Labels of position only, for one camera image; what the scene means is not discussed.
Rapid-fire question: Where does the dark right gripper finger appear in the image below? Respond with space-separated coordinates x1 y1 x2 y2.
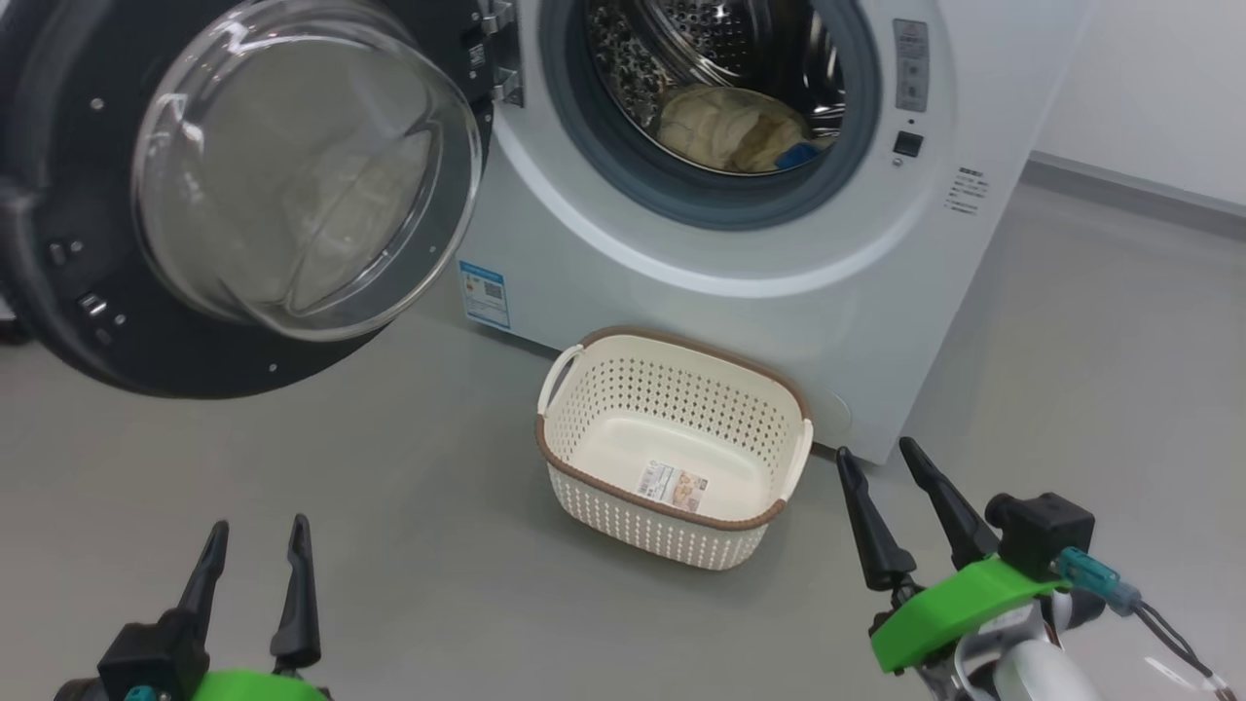
898 437 1001 571
835 447 918 592

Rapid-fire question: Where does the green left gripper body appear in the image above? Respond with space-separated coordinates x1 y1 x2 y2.
190 668 332 701

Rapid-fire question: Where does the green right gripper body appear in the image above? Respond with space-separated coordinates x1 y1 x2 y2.
869 555 1072 675

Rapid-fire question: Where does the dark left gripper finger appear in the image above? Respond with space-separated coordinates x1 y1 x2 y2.
270 514 322 671
175 520 231 644

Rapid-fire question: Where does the black round glass door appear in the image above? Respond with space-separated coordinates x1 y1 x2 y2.
0 0 495 400

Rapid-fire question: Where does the cream garment with blue cuffs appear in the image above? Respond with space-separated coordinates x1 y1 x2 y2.
730 107 821 174
659 86 770 171

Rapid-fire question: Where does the white front-load washing machine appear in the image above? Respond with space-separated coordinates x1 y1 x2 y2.
458 0 1091 465

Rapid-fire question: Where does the paper basket label sticker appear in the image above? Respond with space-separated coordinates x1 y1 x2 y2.
637 461 710 514

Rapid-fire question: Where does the cream perforated laundry basket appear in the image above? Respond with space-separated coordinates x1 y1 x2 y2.
534 326 815 572

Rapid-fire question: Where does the metal door hinge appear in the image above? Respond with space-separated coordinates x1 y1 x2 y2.
477 0 525 106

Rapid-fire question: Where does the blue energy label sticker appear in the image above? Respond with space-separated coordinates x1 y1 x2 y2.
458 259 512 330

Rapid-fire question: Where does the white partition panel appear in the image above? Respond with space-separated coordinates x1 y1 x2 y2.
1022 0 1246 240

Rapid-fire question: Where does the steel perforated drum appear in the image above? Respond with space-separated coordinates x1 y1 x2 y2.
584 0 848 176

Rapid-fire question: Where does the teal right camera cable plug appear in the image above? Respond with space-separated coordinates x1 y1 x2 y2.
1056 546 1237 697

